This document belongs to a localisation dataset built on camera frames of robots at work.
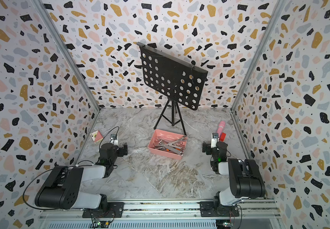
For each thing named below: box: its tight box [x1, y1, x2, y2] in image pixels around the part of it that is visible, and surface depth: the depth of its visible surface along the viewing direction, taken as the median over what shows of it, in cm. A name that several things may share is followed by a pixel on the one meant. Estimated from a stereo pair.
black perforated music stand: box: [136, 41, 208, 136], surface depth 76 cm
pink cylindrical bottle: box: [216, 120, 226, 139], surface depth 109 cm
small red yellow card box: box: [89, 129, 104, 144], surface depth 104 cm
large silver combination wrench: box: [158, 141, 186, 152], surface depth 95 cm
